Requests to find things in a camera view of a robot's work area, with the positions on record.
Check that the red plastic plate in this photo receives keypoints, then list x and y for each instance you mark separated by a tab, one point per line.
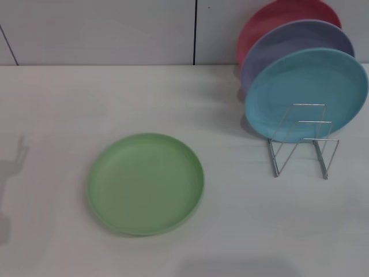
259	26

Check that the green plastic plate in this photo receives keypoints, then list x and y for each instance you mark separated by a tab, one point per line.
144	184

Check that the blue plastic plate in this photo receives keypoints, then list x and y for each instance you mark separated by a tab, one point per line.
288	89

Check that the purple plastic plate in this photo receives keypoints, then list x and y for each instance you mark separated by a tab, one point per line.
288	43

